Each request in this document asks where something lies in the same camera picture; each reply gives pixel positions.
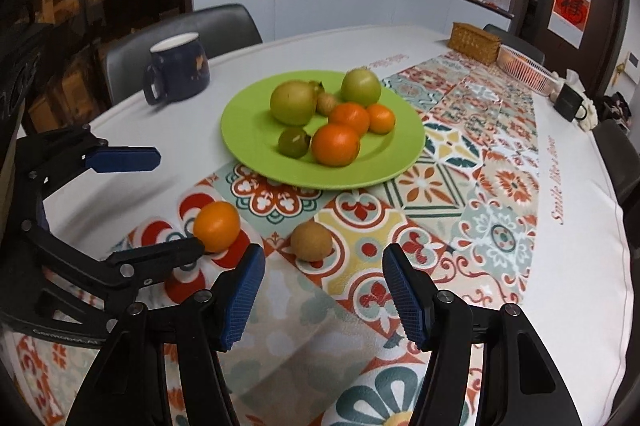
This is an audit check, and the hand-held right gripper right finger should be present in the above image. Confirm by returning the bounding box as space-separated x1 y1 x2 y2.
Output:
382 243 583 426

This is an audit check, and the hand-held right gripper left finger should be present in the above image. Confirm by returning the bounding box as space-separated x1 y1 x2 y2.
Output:
65 243 266 426

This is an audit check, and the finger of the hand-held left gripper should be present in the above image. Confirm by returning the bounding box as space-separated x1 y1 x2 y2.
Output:
22 219 206 293
17 123 162 197

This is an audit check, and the orange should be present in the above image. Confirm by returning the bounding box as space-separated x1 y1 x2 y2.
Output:
193 201 242 253
311 123 362 167
367 104 397 134
327 103 371 134

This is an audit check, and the brown kiwi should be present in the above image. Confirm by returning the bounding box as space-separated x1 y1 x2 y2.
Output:
290 221 334 263

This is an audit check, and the green plate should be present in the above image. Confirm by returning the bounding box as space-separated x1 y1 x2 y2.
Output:
220 70 427 190

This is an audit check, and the small green tangerine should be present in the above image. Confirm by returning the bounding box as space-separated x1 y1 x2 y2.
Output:
277 127 312 158

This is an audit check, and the large green-brown apple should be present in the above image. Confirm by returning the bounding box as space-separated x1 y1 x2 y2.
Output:
270 81 319 127

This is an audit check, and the small brown round fruit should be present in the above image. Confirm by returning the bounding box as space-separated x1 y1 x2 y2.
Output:
316 92 342 115

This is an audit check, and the large green apple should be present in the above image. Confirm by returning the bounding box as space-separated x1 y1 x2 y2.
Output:
341 69 382 106

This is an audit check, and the navy blue mug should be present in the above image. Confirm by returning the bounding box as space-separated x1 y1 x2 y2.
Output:
144 32 211 106

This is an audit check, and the grey dining chair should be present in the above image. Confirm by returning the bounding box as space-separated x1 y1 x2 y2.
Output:
102 4 263 107
592 119 640 207
482 24 546 64

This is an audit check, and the black mug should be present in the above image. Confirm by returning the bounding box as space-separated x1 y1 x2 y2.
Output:
553 84 591 123

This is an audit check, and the pink plastic basket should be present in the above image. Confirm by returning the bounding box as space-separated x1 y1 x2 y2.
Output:
497 45 563 97

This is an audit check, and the white crumpled cloth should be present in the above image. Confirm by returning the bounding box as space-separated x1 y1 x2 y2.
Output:
562 71 601 129

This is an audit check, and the wicker tissue box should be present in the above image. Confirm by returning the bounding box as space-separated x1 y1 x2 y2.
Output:
447 22 502 66

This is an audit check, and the white lower cabinet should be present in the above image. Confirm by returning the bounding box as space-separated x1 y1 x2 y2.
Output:
190 0 515 42

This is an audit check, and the black bag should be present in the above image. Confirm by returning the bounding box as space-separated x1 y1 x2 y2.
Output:
602 91 638 127

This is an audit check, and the red and white door poster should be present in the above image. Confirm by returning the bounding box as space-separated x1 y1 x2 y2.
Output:
547 0 595 48

